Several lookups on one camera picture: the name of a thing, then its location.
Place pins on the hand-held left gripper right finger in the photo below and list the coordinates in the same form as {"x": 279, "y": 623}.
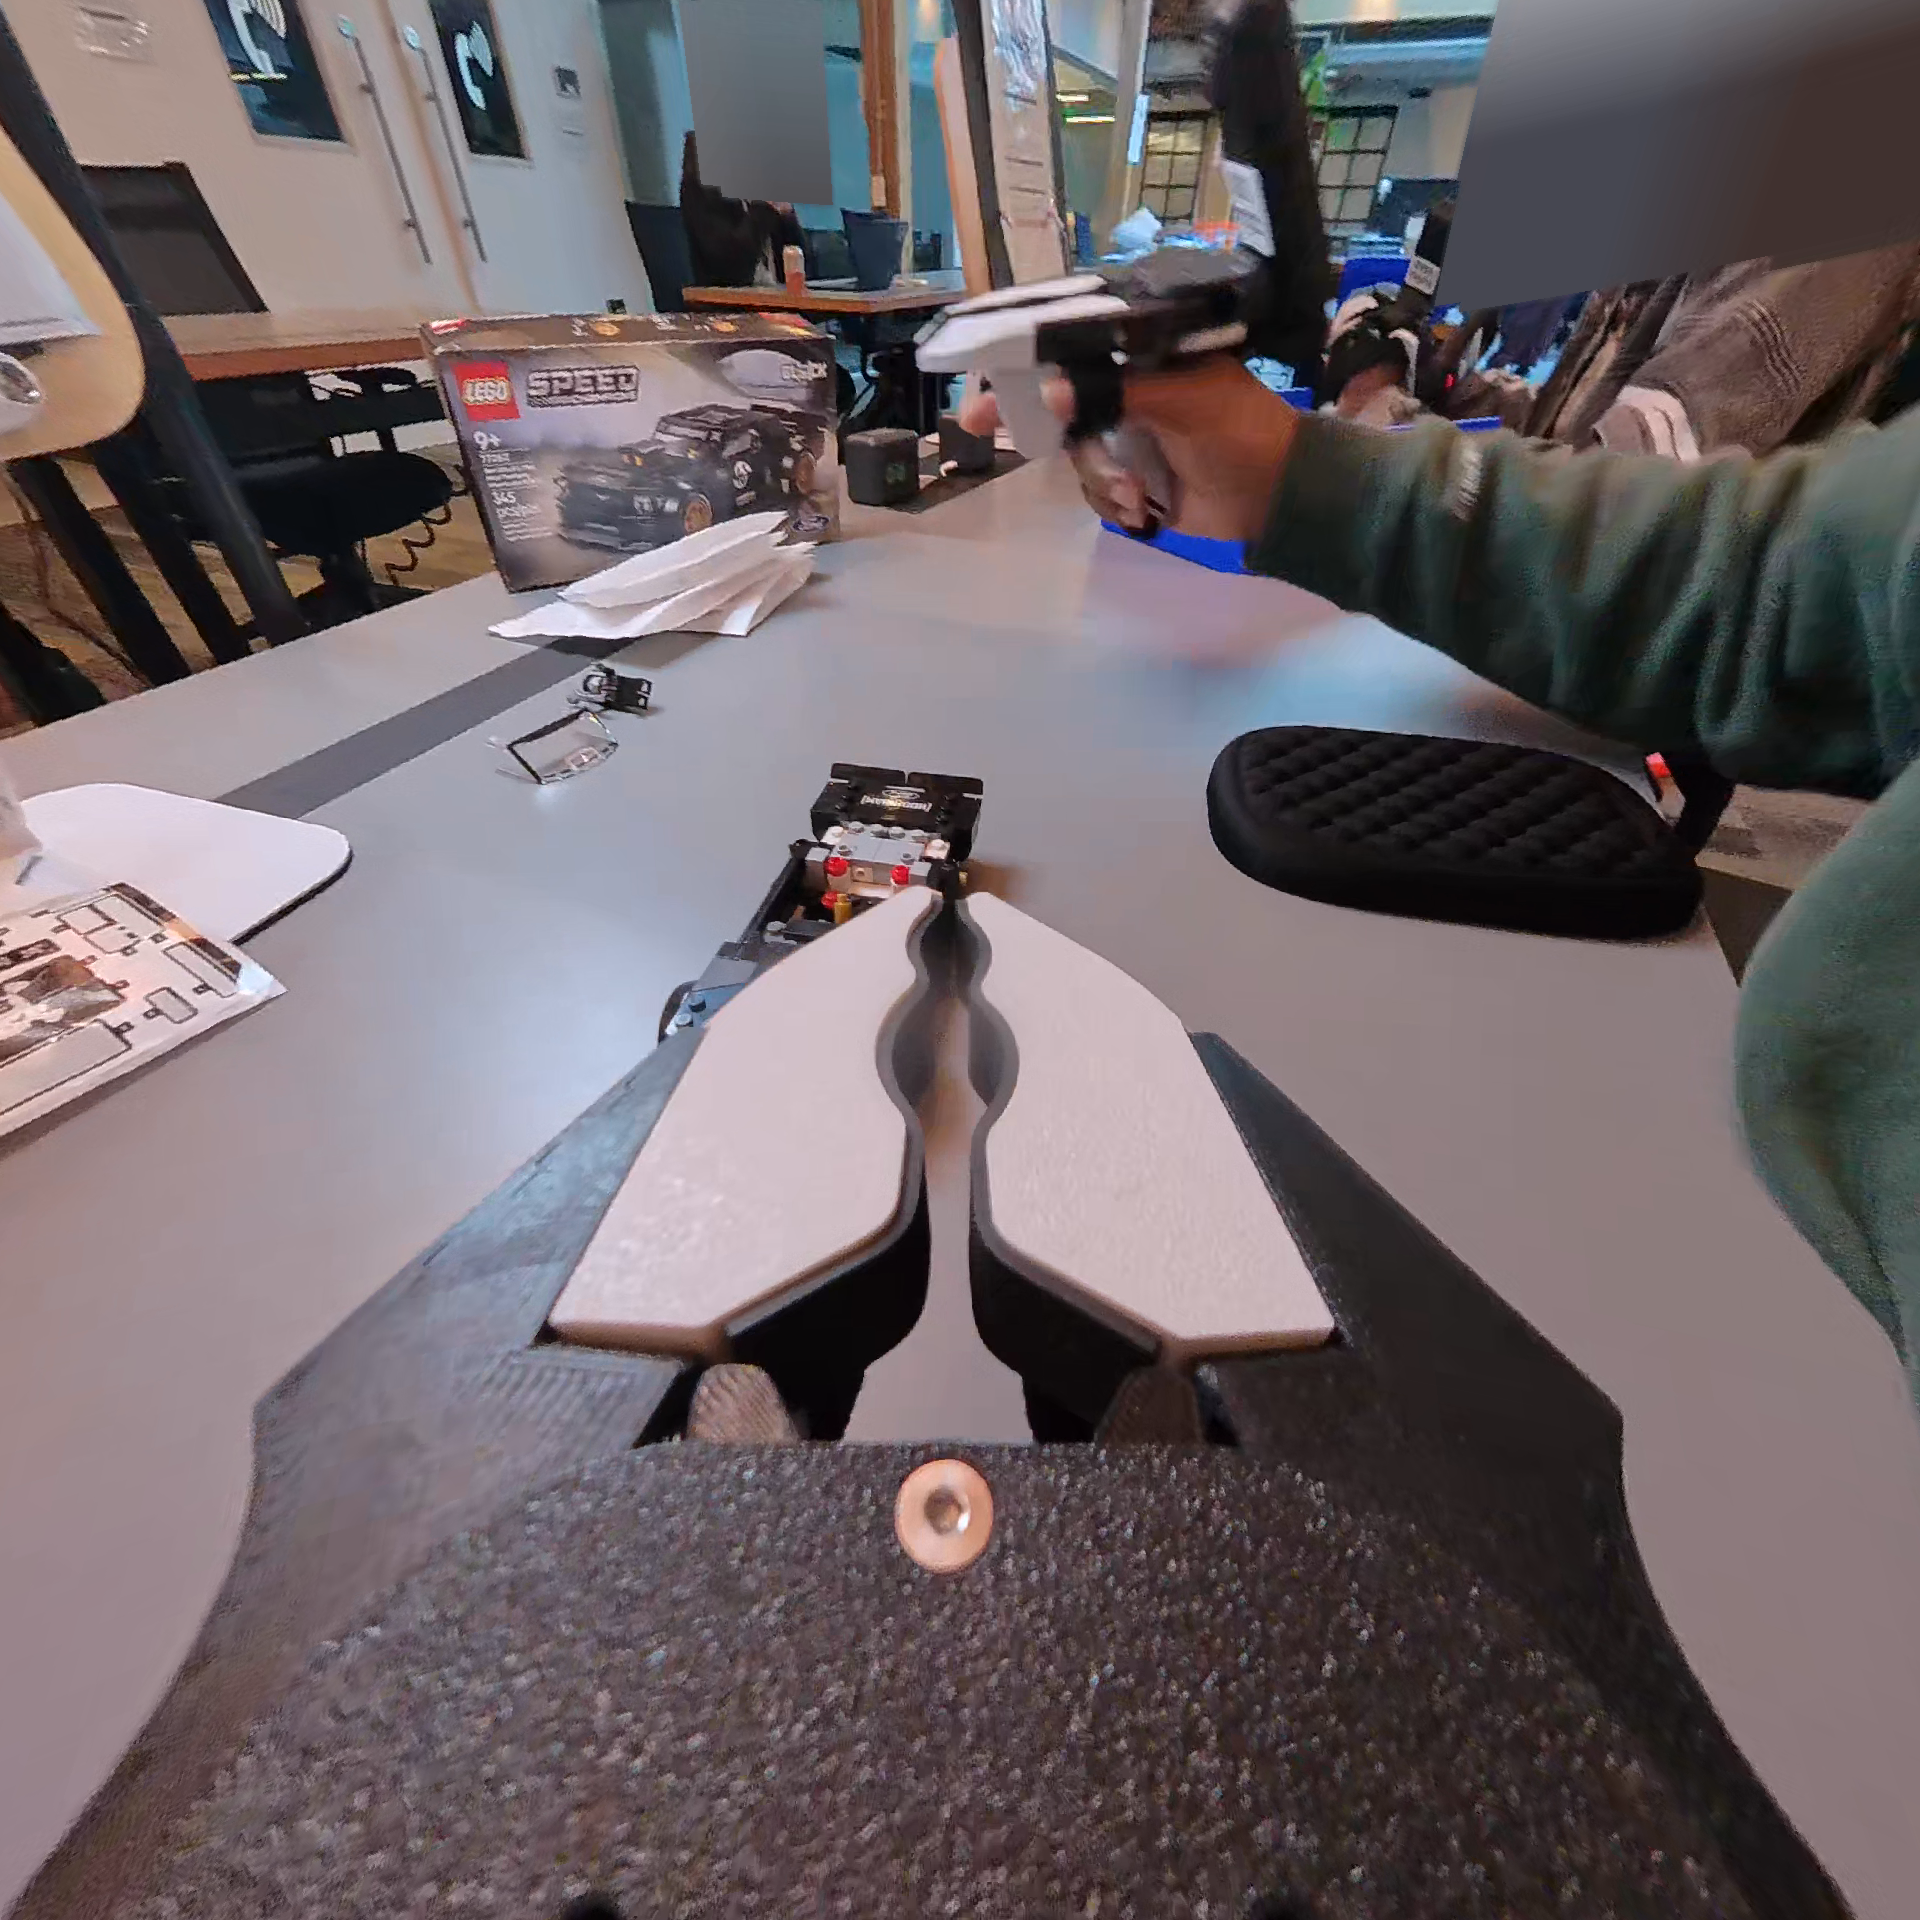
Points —
{"x": 1155, "y": 1188}

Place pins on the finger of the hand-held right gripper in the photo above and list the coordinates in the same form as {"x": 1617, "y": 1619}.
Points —
{"x": 991, "y": 354}
{"x": 1019, "y": 305}

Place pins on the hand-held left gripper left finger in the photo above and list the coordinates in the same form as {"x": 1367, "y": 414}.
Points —
{"x": 750, "y": 1155}

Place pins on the lego car model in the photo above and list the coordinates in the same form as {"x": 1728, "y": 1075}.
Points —
{"x": 886, "y": 826}

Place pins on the lego set box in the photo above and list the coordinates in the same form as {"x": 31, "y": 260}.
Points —
{"x": 631, "y": 451}

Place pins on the clear lego windshield piece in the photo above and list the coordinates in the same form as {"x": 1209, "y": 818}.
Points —
{"x": 558, "y": 748}

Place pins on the small black lego assembly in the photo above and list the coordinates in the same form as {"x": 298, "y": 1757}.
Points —
{"x": 616, "y": 689}

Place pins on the lego sticker sheet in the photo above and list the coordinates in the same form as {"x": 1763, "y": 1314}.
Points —
{"x": 122, "y": 1006}

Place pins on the black box-shaped device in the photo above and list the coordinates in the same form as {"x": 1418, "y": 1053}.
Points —
{"x": 968, "y": 445}
{"x": 883, "y": 467}

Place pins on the white booklet stand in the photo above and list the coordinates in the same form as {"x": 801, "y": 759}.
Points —
{"x": 1007, "y": 137}

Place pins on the crumpled white paper bag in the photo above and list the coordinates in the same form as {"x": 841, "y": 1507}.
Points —
{"x": 662, "y": 586}

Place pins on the black office chair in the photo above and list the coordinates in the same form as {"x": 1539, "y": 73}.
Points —
{"x": 300, "y": 451}

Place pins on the black metal pole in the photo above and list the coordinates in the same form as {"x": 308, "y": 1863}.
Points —
{"x": 135, "y": 332}

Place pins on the wooden stand board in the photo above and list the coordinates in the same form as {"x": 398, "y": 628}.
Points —
{"x": 75, "y": 363}

